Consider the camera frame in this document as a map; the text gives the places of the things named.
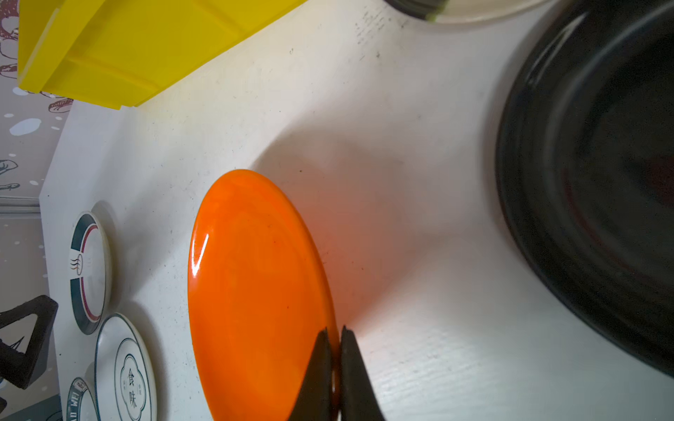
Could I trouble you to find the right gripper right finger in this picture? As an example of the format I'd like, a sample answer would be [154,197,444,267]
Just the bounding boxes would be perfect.
[340,326,384,421]

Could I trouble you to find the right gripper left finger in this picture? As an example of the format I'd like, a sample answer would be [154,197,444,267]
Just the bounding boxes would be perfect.
[289,329,333,421]

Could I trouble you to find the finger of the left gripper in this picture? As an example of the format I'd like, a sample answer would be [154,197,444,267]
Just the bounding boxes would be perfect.
[1,295,58,389]

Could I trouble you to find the orange plate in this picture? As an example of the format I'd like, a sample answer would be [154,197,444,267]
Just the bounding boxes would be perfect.
[187,169,339,420]

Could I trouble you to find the green lettered plate under arm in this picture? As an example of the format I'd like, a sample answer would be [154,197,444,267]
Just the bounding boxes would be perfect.
[63,377,99,421]

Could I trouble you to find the yellow plastic bin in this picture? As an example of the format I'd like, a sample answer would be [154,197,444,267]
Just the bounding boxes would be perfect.
[1,1,300,109]

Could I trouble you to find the black plate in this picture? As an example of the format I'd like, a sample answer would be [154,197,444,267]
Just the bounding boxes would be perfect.
[495,1,673,375]

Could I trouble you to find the cream plate with dark patch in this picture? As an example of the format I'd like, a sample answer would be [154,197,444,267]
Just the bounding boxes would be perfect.
[386,0,546,25]

